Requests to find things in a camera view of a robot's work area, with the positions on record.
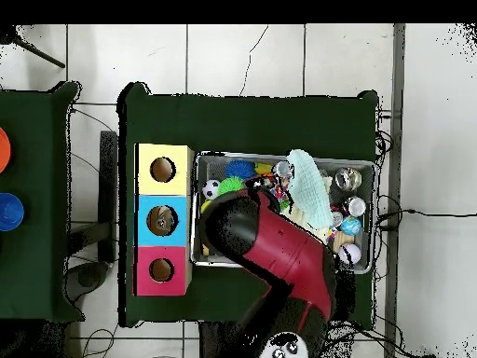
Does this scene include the crushed red silver can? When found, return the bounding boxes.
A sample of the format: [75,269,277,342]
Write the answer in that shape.
[273,160,294,179]

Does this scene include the cream knitted cloth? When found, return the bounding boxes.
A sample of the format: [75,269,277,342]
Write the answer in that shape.
[279,174,334,245]

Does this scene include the mint knitted cloth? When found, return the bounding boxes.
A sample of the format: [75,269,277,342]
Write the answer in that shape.
[285,148,334,229]

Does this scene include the wooden box with three holes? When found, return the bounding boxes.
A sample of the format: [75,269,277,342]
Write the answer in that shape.
[132,143,195,297]

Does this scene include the green koosh ball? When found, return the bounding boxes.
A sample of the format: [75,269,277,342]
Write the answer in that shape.
[217,175,246,197]

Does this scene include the small blue koosh ball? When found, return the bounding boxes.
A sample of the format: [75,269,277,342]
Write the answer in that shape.
[225,159,257,181]

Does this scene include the black and white soccer ball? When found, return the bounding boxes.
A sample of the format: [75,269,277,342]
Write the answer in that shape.
[201,179,222,200]

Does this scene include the blue green globe ball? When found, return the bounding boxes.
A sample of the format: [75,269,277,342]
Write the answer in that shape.
[340,215,363,237]

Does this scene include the crushed black silver can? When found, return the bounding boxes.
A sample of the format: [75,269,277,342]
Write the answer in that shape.
[344,196,368,218]

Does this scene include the white baseball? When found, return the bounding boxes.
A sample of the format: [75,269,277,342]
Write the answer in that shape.
[338,242,363,266]

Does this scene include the black upright panel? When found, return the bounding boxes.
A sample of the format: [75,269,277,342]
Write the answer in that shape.
[98,130,119,264]

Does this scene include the dark green side tablecloth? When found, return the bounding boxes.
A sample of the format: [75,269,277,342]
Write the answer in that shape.
[0,80,86,324]

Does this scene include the blue bowl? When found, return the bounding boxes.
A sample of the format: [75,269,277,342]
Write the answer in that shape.
[0,192,25,232]

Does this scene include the orange bowl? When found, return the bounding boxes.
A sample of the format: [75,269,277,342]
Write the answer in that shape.
[0,126,12,175]

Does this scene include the black tripod leg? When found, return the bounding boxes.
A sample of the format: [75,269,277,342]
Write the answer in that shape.
[10,34,66,69]

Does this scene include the wire mesh bin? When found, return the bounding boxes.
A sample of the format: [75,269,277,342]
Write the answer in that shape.
[189,150,377,276]

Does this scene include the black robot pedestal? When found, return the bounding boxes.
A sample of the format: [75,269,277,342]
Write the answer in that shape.
[198,321,243,358]

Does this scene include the black power cable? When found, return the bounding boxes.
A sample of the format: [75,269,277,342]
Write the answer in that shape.
[375,208,477,229]

